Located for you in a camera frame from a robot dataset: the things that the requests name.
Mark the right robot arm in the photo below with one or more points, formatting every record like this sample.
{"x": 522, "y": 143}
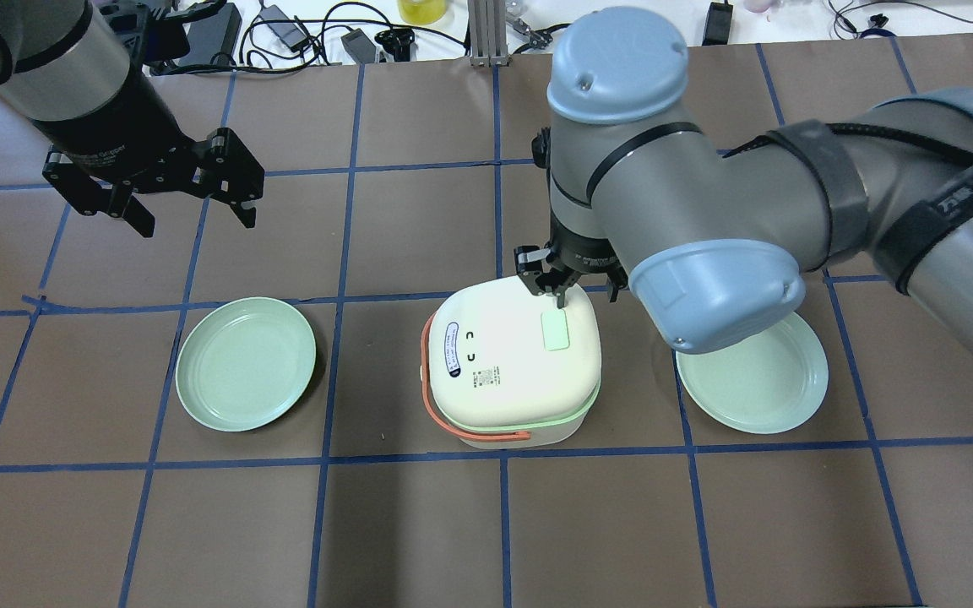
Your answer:
{"x": 716, "y": 246}

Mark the black power adapter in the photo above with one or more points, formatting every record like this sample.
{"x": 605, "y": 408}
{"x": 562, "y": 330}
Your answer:
{"x": 718, "y": 24}

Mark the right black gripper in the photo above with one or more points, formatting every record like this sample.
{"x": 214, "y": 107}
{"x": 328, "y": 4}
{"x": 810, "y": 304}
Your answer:
{"x": 581, "y": 246}

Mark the aluminium frame post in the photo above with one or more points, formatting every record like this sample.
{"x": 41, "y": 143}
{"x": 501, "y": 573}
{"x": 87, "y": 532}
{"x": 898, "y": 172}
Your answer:
{"x": 488, "y": 40}

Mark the green plate far side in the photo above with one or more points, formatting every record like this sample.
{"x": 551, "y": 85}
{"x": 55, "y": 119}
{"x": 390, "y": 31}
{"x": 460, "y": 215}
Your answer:
{"x": 768, "y": 383}

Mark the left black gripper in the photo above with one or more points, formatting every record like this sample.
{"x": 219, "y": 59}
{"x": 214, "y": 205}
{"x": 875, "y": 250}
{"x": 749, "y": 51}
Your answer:
{"x": 108, "y": 111}

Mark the green plate near cooker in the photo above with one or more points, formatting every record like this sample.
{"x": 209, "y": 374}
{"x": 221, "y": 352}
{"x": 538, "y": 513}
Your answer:
{"x": 245, "y": 364}

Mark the yellow tape roll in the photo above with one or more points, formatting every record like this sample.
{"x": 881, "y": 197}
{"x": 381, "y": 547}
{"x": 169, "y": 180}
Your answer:
{"x": 422, "y": 12}

